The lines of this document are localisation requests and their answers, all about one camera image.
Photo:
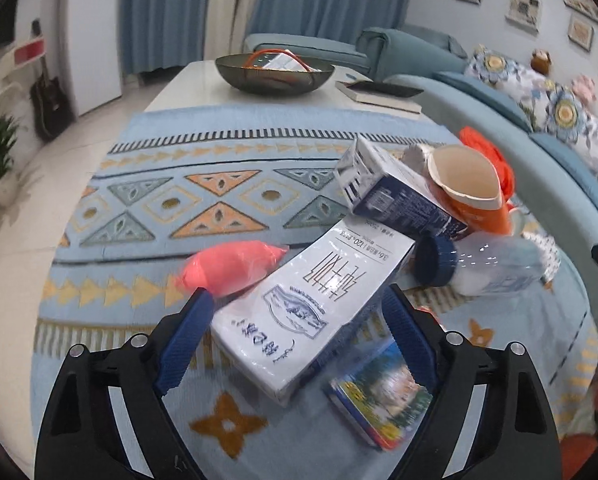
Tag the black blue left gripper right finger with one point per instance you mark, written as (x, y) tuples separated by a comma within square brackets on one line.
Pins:
[(489, 417)]

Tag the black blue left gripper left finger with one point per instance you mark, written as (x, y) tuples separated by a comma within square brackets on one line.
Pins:
[(79, 438)]

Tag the tiger playing card box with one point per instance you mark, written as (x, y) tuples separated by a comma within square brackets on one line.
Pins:
[(377, 393)]

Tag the blue sofa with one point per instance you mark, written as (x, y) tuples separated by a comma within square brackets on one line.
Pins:
[(551, 179)]

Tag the small red white cup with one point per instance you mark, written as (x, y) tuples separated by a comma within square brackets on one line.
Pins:
[(517, 214)]

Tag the clear bottle blue cap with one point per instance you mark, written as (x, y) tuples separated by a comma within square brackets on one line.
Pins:
[(484, 264)]

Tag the orange red plastic bag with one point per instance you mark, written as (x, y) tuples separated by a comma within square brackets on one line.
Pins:
[(475, 140)]

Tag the floral sofa cushion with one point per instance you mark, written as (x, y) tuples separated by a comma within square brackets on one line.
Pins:
[(550, 107)]

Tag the orange paper cup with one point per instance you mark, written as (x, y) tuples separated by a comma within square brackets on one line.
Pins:
[(472, 187)]

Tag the pink pig plush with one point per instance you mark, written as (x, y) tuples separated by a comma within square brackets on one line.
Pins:
[(584, 88)]

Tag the brown monkey plush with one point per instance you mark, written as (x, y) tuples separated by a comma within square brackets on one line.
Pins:
[(541, 61)]

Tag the pink plastic packet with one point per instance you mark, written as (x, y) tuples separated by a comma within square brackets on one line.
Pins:
[(231, 267)]

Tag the blue white milk carton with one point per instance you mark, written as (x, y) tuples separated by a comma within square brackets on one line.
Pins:
[(379, 187)]

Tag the book under black tray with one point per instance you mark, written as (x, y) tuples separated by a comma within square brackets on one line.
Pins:
[(391, 96)]

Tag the black guitar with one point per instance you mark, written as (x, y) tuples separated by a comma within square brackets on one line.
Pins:
[(52, 109)]

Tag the white coffee table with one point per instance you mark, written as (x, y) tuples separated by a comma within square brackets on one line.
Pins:
[(200, 84)]

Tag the dark round bowl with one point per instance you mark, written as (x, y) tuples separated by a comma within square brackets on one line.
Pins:
[(273, 72)]

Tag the white refrigerator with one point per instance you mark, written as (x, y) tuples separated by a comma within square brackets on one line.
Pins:
[(90, 45)]

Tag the blue curtains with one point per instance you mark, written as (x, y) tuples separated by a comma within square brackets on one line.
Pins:
[(156, 34)]

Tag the small crown picture frame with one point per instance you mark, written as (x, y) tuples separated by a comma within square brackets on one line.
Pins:
[(580, 33)]

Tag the newspaper picture frame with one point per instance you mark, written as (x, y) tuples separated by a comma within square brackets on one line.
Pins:
[(525, 14)]

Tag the white red wall shelf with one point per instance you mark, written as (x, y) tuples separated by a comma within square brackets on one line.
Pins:
[(22, 55)]

